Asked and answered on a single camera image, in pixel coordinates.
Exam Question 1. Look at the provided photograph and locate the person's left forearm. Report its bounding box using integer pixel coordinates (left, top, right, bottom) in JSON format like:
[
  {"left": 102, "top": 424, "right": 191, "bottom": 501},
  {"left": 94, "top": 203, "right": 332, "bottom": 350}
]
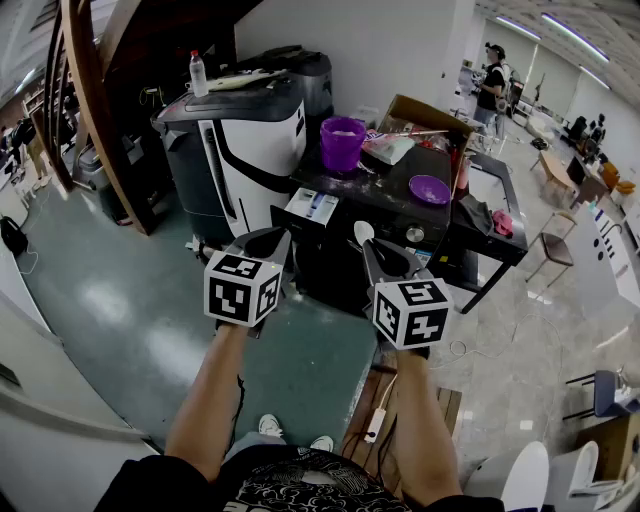
[{"left": 164, "top": 322, "right": 251, "bottom": 481}]

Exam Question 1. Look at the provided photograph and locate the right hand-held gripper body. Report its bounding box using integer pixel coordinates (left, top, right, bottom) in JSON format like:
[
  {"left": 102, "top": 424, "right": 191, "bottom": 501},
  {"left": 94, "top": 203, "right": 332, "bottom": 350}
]
[{"left": 367, "top": 269, "right": 456, "bottom": 360}]

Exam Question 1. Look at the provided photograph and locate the dark blue chair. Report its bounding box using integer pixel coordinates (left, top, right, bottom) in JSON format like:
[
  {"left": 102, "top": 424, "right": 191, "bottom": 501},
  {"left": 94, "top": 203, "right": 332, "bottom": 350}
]
[{"left": 564, "top": 369, "right": 640, "bottom": 421}]

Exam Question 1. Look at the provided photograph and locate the black framed table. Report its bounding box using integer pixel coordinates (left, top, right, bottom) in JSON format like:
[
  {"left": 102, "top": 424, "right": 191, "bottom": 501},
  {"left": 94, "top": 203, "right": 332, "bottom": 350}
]
[{"left": 449, "top": 152, "right": 530, "bottom": 315}]

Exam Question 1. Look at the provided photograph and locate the long ceiling light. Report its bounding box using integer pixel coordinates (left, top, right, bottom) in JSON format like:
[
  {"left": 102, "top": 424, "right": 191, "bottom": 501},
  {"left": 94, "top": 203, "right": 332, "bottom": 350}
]
[
  {"left": 579, "top": 64, "right": 612, "bottom": 92},
  {"left": 541, "top": 12, "right": 611, "bottom": 64}
]

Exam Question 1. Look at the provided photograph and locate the black work table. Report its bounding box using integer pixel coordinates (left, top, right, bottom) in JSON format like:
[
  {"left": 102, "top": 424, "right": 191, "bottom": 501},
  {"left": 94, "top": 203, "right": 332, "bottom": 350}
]
[{"left": 272, "top": 144, "right": 454, "bottom": 316}]

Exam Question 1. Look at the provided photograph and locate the purple plastic bucket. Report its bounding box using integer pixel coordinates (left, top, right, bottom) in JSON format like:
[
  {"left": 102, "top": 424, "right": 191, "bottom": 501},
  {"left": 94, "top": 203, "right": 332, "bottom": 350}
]
[{"left": 319, "top": 116, "right": 368, "bottom": 174}]

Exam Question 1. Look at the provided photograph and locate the brown wooden box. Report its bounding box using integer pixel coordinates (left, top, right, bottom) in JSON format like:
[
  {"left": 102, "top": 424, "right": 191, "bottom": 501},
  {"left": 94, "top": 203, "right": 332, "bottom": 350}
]
[{"left": 574, "top": 414, "right": 640, "bottom": 481}]

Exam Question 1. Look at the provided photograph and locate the black backpack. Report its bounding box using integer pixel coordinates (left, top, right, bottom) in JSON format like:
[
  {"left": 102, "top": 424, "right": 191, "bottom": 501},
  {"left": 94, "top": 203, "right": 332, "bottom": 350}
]
[{"left": 0, "top": 215, "right": 30, "bottom": 257}]

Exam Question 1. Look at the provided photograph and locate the pink and white flour bag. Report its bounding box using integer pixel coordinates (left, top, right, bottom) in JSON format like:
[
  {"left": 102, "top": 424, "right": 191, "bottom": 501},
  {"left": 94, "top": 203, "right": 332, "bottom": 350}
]
[{"left": 360, "top": 128, "right": 416, "bottom": 166}]

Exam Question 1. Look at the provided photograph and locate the person's black printed shirt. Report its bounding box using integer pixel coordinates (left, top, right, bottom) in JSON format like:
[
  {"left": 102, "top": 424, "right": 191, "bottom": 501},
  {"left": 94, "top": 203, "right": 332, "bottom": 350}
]
[{"left": 94, "top": 442, "right": 506, "bottom": 512}]

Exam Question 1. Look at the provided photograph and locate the small wooden table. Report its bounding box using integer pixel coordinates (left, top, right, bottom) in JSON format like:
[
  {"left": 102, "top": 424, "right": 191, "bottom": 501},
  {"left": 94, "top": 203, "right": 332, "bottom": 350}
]
[{"left": 529, "top": 149, "right": 576, "bottom": 201}]

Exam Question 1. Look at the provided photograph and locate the white flat panel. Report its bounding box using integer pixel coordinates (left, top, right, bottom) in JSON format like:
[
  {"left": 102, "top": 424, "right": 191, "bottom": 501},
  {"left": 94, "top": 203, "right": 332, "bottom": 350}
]
[{"left": 207, "top": 67, "right": 289, "bottom": 94}]

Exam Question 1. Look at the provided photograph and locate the person's right forearm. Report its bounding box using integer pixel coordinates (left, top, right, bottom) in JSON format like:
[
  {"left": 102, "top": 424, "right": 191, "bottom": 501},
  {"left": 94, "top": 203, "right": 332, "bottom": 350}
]
[{"left": 387, "top": 347, "right": 464, "bottom": 506}]

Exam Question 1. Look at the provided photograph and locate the white board with black marks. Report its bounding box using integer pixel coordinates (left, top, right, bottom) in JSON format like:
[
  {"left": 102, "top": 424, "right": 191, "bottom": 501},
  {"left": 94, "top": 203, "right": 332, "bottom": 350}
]
[{"left": 574, "top": 202, "right": 640, "bottom": 321}]

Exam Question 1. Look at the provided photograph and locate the metal frame chair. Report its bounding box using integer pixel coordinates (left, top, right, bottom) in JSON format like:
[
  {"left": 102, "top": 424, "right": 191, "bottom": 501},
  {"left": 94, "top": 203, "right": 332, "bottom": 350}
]
[{"left": 524, "top": 209, "right": 579, "bottom": 289}]

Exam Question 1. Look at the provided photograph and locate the wooden slatted pallet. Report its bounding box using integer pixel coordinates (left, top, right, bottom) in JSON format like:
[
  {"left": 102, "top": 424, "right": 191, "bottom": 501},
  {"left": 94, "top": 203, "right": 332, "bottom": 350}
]
[{"left": 342, "top": 367, "right": 464, "bottom": 496}]

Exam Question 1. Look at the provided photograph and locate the clear bottle with red cap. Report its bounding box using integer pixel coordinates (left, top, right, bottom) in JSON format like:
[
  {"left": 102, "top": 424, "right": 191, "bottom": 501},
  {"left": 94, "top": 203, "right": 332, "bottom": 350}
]
[{"left": 188, "top": 49, "right": 209, "bottom": 99}]

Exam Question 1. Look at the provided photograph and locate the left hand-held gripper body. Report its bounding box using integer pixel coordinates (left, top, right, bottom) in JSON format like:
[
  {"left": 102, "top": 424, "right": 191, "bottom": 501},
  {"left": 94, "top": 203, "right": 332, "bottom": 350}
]
[{"left": 203, "top": 249, "right": 285, "bottom": 341}]

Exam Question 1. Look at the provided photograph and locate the person's left shoe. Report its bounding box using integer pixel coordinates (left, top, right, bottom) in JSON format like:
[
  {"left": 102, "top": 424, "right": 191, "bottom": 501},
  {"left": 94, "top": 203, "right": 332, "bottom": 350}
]
[{"left": 258, "top": 413, "right": 285, "bottom": 439}]

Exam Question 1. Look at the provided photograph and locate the white box with blue bottle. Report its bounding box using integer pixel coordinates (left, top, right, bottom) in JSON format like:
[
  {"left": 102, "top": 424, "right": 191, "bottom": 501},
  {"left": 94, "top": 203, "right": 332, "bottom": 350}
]
[{"left": 269, "top": 187, "right": 341, "bottom": 236}]

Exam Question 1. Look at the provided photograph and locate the dark grey machine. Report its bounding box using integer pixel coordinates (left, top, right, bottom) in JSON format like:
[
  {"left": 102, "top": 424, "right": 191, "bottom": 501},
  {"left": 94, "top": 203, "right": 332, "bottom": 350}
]
[{"left": 234, "top": 44, "right": 335, "bottom": 131}]

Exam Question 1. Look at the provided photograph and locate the white power strip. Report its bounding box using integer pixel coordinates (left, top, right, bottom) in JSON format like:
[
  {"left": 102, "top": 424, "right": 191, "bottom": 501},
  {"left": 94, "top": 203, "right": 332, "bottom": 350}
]
[{"left": 363, "top": 407, "right": 389, "bottom": 444}]

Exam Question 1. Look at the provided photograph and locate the white toilet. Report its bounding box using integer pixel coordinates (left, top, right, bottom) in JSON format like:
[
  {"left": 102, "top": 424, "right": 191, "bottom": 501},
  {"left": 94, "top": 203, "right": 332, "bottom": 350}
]
[
  {"left": 547, "top": 439, "right": 640, "bottom": 512},
  {"left": 464, "top": 439, "right": 551, "bottom": 512}
]

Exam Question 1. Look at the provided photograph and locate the open cardboard box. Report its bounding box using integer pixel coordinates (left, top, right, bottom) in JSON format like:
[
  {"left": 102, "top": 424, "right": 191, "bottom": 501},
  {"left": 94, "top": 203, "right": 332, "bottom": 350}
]
[{"left": 377, "top": 93, "right": 475, "bottom": 201}]

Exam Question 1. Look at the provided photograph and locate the thin black cable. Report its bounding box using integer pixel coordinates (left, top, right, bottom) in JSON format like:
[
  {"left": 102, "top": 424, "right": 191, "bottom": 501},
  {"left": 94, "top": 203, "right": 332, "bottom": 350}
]
[{"left": 230, "top": 374, "right": 247, "bottom": 454}]

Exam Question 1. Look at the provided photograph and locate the black cloth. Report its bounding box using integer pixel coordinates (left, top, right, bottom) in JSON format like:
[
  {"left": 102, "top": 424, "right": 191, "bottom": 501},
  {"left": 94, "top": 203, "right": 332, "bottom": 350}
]
[{"left": 457, "top": 193, "right": 496, "bottom": 236}]

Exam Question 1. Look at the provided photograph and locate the large white and black machine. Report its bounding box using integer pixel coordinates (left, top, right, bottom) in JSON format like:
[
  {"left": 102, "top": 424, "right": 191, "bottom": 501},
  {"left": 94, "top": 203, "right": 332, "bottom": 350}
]
[{"left": 152, "top": 79, "right": 307, "bottom": 246}]

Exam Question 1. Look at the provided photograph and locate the purple round lid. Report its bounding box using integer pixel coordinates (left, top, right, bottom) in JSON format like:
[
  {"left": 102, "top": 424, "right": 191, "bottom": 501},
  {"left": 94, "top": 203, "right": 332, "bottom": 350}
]
[{"left": 408, "top": 174, "right": 451, "bottom": 206}]

